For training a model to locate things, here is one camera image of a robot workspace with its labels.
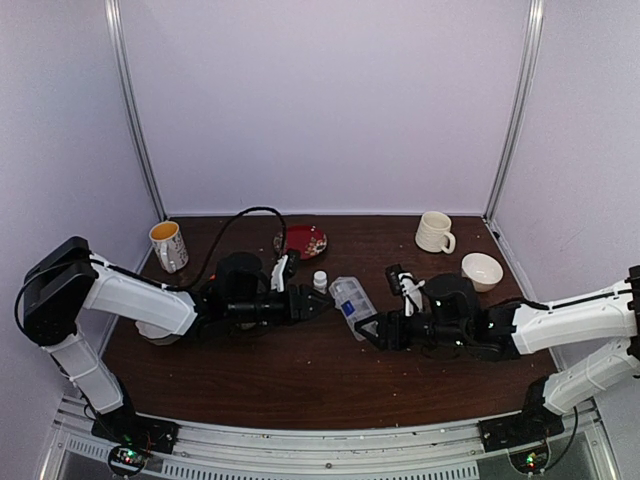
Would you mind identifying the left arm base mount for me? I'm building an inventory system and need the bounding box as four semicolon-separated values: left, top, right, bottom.
87;379;179;454

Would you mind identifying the right aluminium frame post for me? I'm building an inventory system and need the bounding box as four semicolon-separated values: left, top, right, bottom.
484;0;545;223

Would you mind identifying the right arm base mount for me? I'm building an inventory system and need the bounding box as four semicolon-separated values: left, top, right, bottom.
478;377;564;452

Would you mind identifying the yellow interior floral mug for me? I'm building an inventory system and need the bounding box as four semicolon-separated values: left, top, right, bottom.
149;221;189;274

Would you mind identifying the cream textured mug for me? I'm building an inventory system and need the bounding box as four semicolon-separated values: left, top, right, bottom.
414;211;456;254

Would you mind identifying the left aluminium frame post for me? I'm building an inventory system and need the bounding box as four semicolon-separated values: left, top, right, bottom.
104;0;168;220

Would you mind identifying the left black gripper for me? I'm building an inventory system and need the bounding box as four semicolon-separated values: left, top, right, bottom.
228;283;336;326

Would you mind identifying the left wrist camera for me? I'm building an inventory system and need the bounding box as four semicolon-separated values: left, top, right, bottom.
270;249;300;292

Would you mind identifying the front aluminium rail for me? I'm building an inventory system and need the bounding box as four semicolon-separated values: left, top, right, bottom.
35;407;622;479

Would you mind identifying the white pill bottle rear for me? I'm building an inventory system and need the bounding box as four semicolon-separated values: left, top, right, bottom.
313;270;328;294

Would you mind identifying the white small bowl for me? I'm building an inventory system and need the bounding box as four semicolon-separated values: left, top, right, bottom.
461;252;504;293

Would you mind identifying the red floral plate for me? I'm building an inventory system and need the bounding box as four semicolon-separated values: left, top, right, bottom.
285;225;328;260

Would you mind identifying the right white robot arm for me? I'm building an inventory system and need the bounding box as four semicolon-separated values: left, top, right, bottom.
354;265;639;442

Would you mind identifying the clear plastic pill organizer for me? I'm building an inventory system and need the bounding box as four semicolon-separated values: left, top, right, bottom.
328;276;377;341

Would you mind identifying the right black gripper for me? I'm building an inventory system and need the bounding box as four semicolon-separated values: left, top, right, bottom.
356;307;469;352

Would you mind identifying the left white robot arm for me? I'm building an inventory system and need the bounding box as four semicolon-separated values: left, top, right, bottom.
14;236;333;444

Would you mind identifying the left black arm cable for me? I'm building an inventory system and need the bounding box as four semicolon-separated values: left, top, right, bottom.
164;206;289;294

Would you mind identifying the white scalloped bowl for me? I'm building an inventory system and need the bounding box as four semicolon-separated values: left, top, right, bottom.
135;320;181;346

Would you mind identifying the aluminium frame post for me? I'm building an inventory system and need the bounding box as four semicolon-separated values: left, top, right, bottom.
484;0;545;223
104;0;168;220

